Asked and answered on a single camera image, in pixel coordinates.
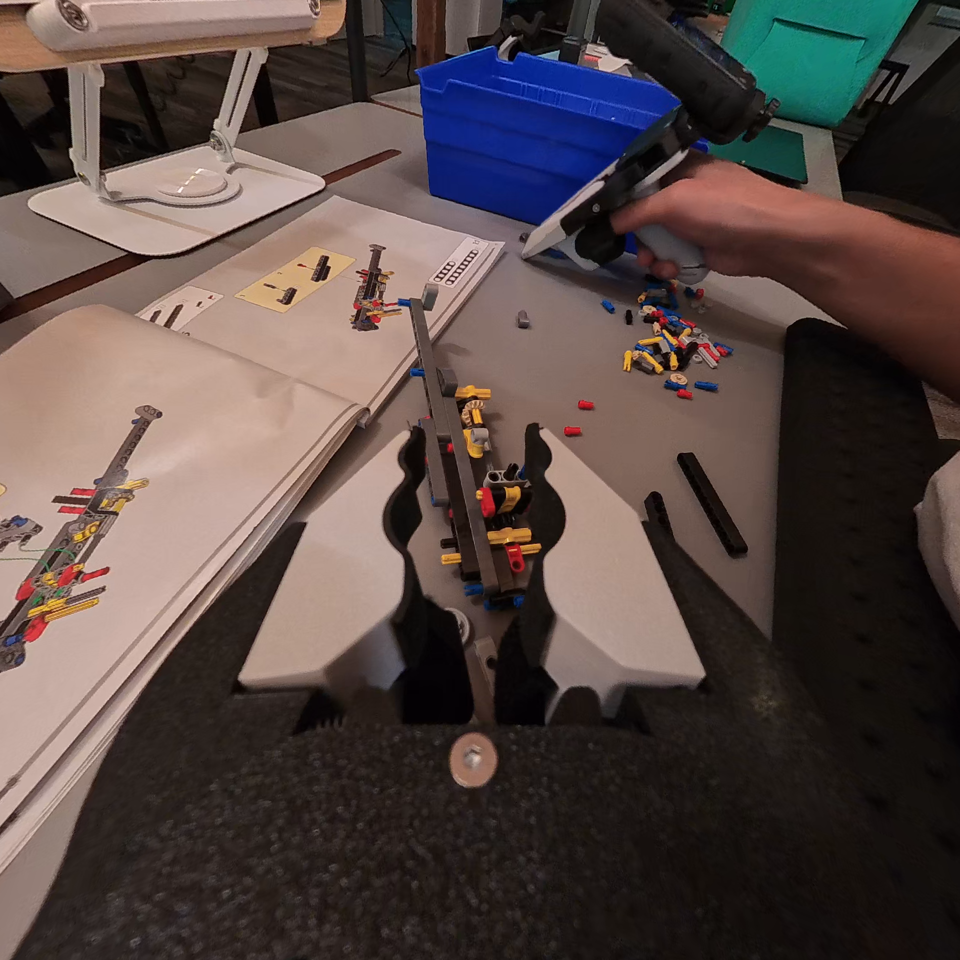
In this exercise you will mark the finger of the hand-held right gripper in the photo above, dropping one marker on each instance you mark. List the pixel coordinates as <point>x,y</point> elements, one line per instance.
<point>581,253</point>
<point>555,225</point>

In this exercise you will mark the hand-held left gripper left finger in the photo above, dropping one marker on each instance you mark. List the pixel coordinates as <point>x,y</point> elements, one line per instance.
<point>337,592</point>

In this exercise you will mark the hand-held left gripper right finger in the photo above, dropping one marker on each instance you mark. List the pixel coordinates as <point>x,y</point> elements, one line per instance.
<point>615,592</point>

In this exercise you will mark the short black lego beam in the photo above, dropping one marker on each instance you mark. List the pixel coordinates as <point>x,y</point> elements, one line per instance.
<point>658,511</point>

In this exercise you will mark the long black lego beam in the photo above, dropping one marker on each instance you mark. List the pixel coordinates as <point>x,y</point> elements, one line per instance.
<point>712,506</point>

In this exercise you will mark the grey lego beam assembly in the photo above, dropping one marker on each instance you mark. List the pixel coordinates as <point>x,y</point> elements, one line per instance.
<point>450,465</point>

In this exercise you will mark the person's right forearm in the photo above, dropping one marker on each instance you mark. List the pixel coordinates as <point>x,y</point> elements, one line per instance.
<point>885,277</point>

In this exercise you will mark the grey lego pulley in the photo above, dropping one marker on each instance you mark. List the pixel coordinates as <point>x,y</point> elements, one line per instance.
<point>457,624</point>

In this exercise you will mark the pile of small lego pieces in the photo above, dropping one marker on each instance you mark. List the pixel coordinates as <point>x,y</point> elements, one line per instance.
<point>675,345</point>

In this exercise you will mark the person's right hand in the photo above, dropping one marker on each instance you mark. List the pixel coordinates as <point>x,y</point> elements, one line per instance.
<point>735,217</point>

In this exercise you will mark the blue plastic bin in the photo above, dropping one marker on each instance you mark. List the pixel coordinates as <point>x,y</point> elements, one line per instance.
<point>525,135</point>

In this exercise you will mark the dark green flat tray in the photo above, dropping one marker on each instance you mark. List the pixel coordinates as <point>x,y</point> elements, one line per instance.
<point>765,154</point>

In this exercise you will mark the green plastic object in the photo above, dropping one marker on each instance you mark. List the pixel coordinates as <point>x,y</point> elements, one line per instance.
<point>817,60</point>

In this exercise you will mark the open instruction booklet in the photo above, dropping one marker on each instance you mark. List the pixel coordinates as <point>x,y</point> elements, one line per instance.
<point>225,420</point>

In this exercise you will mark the black office chair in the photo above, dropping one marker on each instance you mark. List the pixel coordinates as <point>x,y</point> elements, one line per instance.
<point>900,135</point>

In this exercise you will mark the black dimpled foam mat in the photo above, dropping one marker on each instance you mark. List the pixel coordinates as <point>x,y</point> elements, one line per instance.
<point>862,525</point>

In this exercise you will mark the wooden board white stand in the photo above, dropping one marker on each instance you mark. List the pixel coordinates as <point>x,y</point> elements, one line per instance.
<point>112,217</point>

